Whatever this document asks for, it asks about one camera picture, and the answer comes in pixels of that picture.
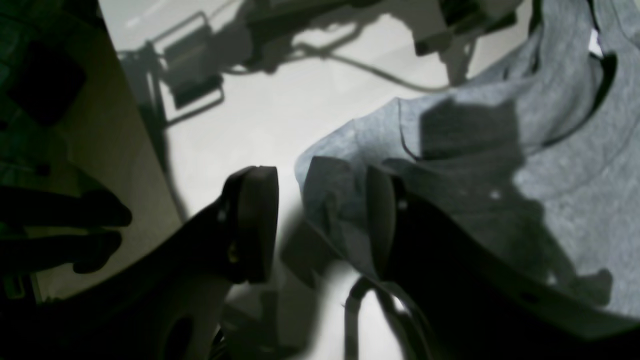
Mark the grey T-shirt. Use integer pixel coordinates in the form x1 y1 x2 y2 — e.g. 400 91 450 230
294 0 640 318

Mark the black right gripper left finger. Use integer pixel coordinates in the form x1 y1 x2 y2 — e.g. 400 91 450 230
1 166 279 360

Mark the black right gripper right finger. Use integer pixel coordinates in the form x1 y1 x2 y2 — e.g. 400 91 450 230
365 166 639 360

